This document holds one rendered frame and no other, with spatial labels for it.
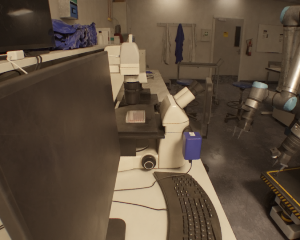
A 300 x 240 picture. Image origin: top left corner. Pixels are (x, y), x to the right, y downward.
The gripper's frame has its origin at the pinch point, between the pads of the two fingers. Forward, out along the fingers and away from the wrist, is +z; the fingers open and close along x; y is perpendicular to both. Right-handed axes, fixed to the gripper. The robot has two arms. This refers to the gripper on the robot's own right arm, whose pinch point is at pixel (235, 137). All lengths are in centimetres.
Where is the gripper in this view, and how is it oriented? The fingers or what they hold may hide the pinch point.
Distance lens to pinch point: 137.0
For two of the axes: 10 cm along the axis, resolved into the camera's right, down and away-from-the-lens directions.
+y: 8.9, 3.0, 3.4
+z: -3.6, 9.2, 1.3
